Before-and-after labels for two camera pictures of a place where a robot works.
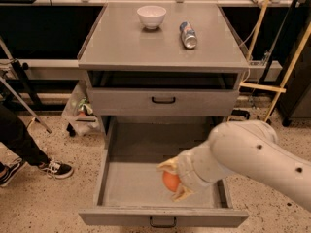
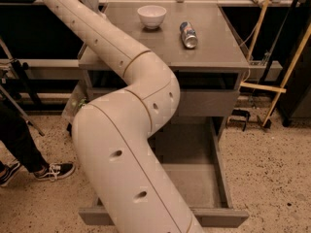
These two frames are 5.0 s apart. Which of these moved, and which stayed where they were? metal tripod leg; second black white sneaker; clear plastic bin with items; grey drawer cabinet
Moved: metal tripod leg
Stayed: second black white sneaker; grey drawer cabinet; clear plastic bin with items
